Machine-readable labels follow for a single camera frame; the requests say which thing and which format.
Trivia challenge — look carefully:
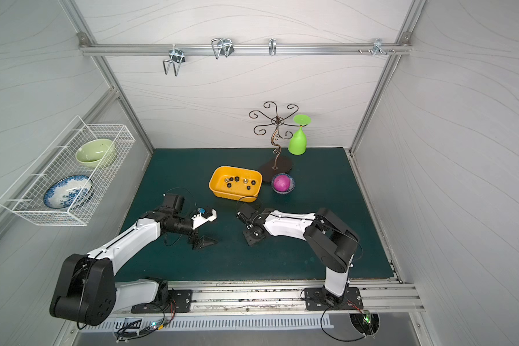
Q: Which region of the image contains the yellow plastic storage box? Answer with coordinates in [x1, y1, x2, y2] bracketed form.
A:
[208, 166, 262, 203]

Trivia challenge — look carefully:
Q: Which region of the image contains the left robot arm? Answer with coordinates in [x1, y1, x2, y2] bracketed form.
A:
[49, 193, 217, 326]

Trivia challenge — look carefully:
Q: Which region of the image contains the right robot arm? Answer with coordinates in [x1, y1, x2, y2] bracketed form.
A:
[236, 205, 360, 305]

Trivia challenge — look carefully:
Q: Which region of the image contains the magenta ball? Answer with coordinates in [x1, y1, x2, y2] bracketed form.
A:
[272, 174, 292, 193]

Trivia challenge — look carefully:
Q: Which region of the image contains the small blue patterned bowl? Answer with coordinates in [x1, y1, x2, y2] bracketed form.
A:
[271, 173, 296, 195]

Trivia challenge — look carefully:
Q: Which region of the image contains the brown metal cup stand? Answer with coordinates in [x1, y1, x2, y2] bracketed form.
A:
[248, 101, 299, 183]

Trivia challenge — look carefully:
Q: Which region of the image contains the green plastic goblet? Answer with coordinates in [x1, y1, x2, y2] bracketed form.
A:
[288, 115, 311, 156]

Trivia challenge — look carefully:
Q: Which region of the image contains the white vent grille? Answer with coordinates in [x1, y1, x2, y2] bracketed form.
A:
[83, 314, 334, 333]

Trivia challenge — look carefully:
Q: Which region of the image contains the green ceramic bowl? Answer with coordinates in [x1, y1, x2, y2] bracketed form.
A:
[75, 138, 117, 169]

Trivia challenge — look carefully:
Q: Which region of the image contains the blue white patterned plate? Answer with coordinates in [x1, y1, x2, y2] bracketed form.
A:
[43, 174, 94, 210]

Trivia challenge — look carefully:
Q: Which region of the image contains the metal double hook left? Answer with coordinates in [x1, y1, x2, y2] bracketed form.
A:
[162, 44, 186, 76]

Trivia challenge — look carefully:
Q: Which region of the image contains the metal double hook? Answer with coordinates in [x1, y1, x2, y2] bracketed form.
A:
[210, 37, 234, 60]
[162, 44, 186, 76]

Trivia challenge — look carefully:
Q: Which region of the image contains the metal double hook middle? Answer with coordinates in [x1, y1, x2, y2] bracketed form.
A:
[210, 37, 234, 60]

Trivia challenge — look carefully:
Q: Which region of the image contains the small metal hook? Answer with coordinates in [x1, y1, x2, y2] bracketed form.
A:
[268, 38, 277, 56]

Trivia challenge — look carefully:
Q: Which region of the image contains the metal hook right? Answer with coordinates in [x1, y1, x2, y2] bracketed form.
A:
[358, 38, 396, 57]

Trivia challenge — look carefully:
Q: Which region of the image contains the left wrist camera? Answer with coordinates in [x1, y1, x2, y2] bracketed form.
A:
[191, 207, 217, 229]

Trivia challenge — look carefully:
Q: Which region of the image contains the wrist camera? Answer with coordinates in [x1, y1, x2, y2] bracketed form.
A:
[236, 203, 257, 226]
[191, 207, 217, 229]

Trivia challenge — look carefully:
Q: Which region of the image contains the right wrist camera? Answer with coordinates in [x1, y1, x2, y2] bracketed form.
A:
[236, 203, 257, 226]

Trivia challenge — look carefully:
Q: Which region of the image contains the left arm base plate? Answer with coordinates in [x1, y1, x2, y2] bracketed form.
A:
[131, 289, 193, 314]

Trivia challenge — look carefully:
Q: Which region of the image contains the right base cable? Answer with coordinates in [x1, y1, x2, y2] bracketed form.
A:
[298, 280, 379, 342]

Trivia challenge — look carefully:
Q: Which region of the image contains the base cable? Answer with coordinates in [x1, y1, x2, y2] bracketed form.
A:
[298, 280, 379, 342]
[113, 298, 178, 343]

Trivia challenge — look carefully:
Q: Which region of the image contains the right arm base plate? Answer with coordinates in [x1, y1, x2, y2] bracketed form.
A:
[300, 287, 364, 311]

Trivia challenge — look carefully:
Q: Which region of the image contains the left base cable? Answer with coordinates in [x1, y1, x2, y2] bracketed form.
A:
[113, 298, 178, 343]

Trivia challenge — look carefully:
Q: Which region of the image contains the white wire basket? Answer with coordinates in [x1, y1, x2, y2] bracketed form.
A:
[0, 117, 136, 226]

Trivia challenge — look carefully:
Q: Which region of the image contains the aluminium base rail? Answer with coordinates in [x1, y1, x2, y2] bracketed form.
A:
[68, 280, 425, 320]

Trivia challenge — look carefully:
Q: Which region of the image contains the aluminium top rail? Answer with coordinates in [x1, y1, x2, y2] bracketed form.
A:
[79, 41, 413, 57]

